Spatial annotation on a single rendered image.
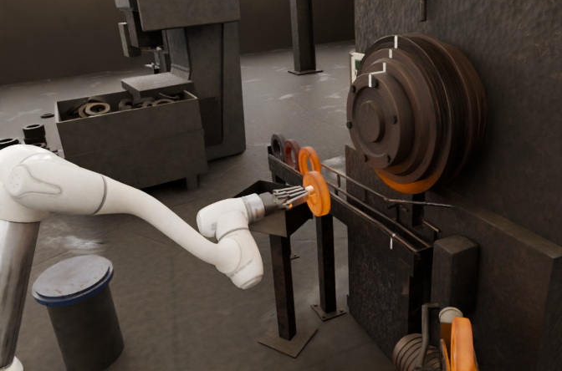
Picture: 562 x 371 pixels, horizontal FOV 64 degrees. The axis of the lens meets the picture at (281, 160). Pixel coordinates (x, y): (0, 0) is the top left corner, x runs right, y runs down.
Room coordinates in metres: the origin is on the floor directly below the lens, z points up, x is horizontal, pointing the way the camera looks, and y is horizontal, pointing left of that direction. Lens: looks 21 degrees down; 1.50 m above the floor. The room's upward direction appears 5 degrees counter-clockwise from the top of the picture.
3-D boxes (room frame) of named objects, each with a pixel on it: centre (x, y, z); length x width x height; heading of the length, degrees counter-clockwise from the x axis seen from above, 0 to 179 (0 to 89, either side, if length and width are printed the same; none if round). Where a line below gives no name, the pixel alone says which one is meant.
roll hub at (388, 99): (1.26, -0.29, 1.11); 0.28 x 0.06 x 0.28; 21
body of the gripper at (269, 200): (1.36, 0.04, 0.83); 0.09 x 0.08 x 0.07; 111
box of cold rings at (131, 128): (3.63, 1.23, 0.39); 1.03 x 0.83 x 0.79; 115
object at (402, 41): (1.30, -0.38, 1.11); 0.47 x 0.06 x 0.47; 21
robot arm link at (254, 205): (1.33, 0.10, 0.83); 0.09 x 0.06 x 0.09; 21
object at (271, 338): (1.66, 0.05, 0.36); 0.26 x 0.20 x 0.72; 56
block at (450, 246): (1.08, -0.47, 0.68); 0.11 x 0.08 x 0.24; 111
